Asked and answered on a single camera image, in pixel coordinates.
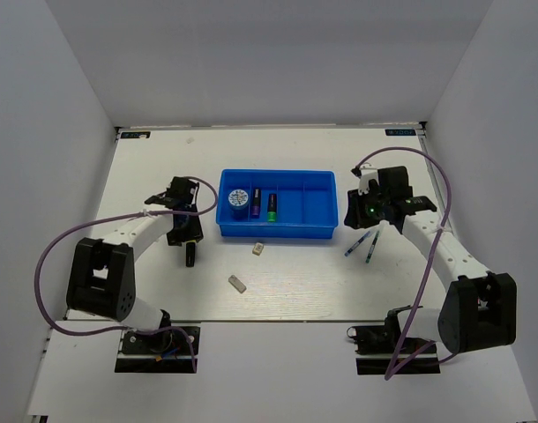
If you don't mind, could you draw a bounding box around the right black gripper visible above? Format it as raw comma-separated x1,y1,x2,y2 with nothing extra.
344,185,390,229

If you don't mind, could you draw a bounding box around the yellow cap black highlighter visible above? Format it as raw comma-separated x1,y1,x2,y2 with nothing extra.
185,241,197,268

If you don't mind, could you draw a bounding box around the blue pen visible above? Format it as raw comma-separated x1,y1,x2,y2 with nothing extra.
344,230,372,257

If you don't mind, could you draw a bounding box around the green pen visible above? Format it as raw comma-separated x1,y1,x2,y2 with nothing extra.
365,230,381,264

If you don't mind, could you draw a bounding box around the blue round tape container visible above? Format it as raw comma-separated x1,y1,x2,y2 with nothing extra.
228,189,250,220

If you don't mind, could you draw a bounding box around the grey eraser block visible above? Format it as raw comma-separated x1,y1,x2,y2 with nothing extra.
228,275,247,293

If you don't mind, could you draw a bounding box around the purple cap highlighter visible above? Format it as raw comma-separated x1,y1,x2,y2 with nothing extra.
250,188,262,219

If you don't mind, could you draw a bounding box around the green cap black highlighter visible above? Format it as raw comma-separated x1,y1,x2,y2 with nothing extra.
266,193,278,223

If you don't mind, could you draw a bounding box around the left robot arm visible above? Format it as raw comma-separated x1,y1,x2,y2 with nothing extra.
66,177,204,352

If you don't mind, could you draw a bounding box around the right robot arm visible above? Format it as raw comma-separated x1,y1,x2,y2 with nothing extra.
344,167,517,353

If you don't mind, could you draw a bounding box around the blue divided plastic bin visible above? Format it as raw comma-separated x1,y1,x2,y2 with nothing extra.
216,169,338,239

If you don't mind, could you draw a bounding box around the beige eraser block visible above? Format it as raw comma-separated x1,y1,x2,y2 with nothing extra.
252,242,264,256

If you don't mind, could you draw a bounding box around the right corner label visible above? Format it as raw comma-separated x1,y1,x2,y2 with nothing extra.
385,129,416,137

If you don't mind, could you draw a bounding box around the corner label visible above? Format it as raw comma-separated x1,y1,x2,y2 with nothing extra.
385,129,416,137
120,131,151,139

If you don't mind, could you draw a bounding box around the left corner label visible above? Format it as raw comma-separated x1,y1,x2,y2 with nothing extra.
120,131,151,139

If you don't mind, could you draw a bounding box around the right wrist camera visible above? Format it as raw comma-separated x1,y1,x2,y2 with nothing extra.
351,162,379,196

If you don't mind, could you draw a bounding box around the metal table edge rail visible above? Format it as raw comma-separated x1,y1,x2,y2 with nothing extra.
418,122,489,321

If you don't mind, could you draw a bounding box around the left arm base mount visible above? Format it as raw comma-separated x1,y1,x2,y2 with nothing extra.
115,325,201,375

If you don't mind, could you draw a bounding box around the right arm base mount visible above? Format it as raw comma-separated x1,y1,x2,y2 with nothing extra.
347,324,440,375

